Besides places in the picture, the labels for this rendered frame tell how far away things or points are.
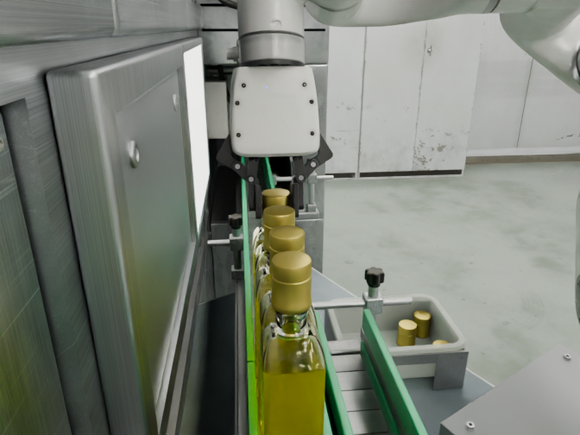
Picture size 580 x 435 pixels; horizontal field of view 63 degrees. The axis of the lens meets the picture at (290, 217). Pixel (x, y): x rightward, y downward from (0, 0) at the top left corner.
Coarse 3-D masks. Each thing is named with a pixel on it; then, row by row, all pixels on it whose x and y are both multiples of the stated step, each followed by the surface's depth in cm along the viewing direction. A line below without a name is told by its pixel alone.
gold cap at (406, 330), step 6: (402, 324) 91; (408, 324) 91; (414, 324) 91; (402, 330) 90; (408, 330) 90; (414, 330) 90; (402, 336) 91; (408, 336) 90; (414, 336) 91; (396, 342) 93; (402, 342) 91; (408, 342) 91; (414, 342) 92
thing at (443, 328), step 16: (416, 304) 96; (432, 304) 94; (336, 320) 88; (352, 320) 96; (384, 320) 96; (400, 320) 97; (432, 320) 94; (448, 320) 88; (336, 336) 84; (352, 336) 95; (384, 336) 95; (432, 336) 93; (448, 336) 87; (400, 352) 80; (416, 352) 80
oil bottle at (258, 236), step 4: (256, 228) 65; (260, 228) 64; (256, 232) 64; (260, 232) 63; (252, 236) 66; (256, 236) 63; (260, 236) 63; (252, 240) 65; (256, 240) 63; (260, 240) 62; (252, 244) 64; (256, 244) 62; (260, 244) 62; (252, 248) 64; (256, 248) 62; (252, 252) 65; (256, 352) 69; (256, 356) 69; (256, 360) 69; (256, 364) 69
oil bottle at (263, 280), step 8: (256, 272) 55; (264, 272) 53; (256, 280) 53; (264, 280) 52; (256, 288) 52; (264, 288) 51; (256, 296) 52; (256, 304) 52; (256, 312) 52; (256, 320) 53; (256, 328) 53; (256, 336) 54; (256, 344) 56
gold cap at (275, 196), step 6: (264, 192) 56; (270, 192) 56; (276, 192) 56; (282, 192) 56; (288, 192) 56; (264, 198) 55; (270, 198) 55; (276, 198) 55; (282, 198) 55; (288, 198) 56; (264, 204) 56; (270, 204) 55; (276, 204) 55; (282, 204) 55; (288, 204) 56
